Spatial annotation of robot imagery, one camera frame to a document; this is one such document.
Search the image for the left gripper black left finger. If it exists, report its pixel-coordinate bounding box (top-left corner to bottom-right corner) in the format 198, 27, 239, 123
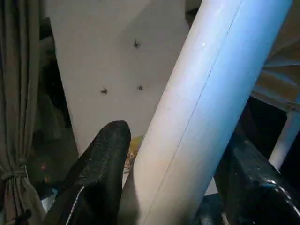
43, 120, 132, 225

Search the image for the white plastic table top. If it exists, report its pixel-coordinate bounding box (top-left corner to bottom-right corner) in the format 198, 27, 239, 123
251, 0, 300, 114

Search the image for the beige curtain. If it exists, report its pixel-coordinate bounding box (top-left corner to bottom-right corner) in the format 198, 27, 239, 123
0, 0, 48, 225

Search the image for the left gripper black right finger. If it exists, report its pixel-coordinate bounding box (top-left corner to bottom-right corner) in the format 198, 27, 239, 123
214, 130, 300, 225

